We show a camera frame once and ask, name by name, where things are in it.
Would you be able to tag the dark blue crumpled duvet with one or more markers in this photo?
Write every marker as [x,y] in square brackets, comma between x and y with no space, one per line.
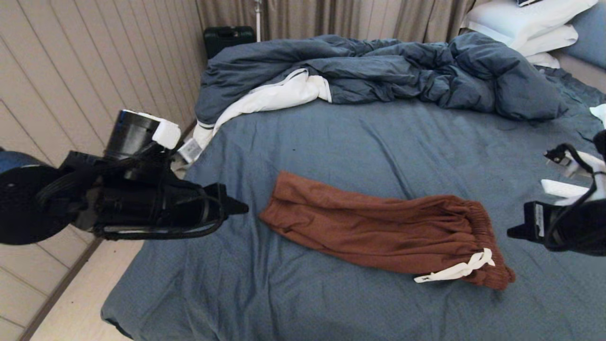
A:
[402,68]

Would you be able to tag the flat white pillow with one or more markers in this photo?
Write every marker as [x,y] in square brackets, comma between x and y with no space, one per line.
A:
[551,41]

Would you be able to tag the blue bed sheet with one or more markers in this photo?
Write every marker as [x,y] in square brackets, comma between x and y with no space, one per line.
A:
[331,142]

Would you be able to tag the blue pillow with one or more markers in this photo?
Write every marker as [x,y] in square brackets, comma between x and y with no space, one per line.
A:
[592,35]

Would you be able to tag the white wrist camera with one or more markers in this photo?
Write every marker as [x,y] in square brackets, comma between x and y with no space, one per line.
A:
[584,163]
[168,135]

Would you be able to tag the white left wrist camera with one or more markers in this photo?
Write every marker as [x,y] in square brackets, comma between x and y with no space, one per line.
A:
[168,135]

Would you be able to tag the white stand pole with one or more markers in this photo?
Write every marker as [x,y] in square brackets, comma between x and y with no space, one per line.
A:
[258,21]

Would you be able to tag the white cloth piece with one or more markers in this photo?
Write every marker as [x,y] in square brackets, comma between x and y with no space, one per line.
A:
[600,113]

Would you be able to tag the black hard suitcase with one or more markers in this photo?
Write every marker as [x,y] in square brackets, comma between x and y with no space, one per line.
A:
[227,38]

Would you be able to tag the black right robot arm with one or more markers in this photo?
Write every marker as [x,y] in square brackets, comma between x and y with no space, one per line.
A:
[582,232]

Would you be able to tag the white flat strip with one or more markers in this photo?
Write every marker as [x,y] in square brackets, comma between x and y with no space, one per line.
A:
[558,188]

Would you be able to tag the beige curtain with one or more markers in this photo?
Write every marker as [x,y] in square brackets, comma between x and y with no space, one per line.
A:
[331,19]

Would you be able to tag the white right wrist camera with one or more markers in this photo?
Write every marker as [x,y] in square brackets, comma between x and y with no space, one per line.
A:
[584,163]

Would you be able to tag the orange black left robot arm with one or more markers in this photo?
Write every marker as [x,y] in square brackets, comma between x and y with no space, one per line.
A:
[23,203]

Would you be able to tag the dark patterned item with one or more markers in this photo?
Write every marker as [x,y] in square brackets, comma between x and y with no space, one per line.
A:
[530,2]

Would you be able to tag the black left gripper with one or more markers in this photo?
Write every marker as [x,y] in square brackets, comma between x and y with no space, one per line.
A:
[156,208]

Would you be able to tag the large white pillow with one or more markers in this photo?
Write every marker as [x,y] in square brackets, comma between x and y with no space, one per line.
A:
[516,20]

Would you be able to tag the small white pillow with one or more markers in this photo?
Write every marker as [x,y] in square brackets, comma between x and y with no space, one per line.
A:
[543,59]

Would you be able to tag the white blanket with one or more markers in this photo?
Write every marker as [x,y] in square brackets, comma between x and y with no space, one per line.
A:
[274,94]

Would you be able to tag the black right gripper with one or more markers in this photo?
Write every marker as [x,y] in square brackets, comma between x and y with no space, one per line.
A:
[532,222]

